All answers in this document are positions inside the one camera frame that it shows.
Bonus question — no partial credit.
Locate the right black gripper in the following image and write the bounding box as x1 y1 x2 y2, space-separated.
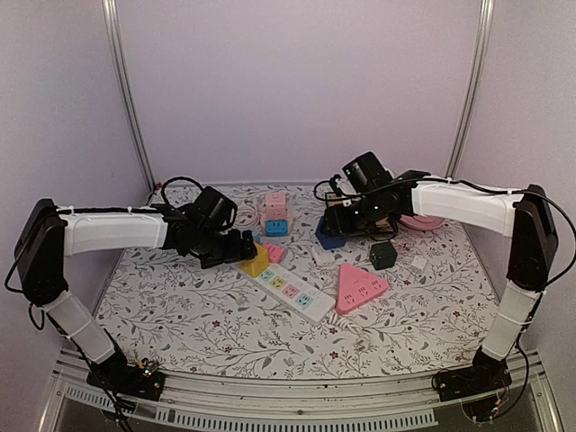
322 191 385 237

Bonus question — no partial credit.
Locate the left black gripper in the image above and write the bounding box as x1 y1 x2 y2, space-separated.
194 227 258 269

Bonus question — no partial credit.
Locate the yellow cube socket adapter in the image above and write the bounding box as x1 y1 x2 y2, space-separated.
238 243 270 278

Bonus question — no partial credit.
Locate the small pink adapter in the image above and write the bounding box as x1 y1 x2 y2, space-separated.
263 242 286 264

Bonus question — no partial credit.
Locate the blue cube socket adapter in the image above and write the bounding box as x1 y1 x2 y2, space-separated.
315 217 347 250

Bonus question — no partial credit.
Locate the white cube plug adapter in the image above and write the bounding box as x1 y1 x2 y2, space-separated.
311 248 341 266

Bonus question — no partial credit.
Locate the dark green cube adapter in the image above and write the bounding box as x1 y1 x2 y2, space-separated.
369 241 398 270

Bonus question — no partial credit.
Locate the white multicolour power strip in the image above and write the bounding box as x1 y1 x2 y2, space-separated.
238 264 336 326

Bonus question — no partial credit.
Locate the pink triangular power strip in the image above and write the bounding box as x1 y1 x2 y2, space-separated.
336 263 389 315

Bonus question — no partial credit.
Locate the small white charger plug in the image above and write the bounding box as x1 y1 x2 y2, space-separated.
410 256 428 272

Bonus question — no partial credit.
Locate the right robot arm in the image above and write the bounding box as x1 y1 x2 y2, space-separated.
313 152 559 392

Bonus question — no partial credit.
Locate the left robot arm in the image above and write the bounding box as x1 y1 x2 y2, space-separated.
6 186 257 391

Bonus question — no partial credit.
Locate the light blue cube socket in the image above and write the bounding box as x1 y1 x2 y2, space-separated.
265 220 289 237

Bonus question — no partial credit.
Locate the pink cube socket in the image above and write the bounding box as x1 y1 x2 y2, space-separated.
265 193 288 221

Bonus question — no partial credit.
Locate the pink saucer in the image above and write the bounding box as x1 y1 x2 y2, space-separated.
400 215 445 231

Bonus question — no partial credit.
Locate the white coiled cable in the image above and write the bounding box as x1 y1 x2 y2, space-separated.
233 204 267 230

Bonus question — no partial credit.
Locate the white power strip cable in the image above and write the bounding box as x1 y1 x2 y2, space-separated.
326 312 368 356

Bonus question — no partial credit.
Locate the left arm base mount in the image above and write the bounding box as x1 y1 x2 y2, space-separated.
86 353 167 401

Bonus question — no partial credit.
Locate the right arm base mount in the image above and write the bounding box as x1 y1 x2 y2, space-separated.
431 364 512 424

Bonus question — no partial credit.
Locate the right aluminium frame post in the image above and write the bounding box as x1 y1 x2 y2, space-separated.
445 0 495 178

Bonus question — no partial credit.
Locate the aluminium frame post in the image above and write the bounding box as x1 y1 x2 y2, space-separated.
445 0 495 178
102 0 156 191

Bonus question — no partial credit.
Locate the left aluminium frame post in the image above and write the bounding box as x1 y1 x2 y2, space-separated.
102 0 156 191

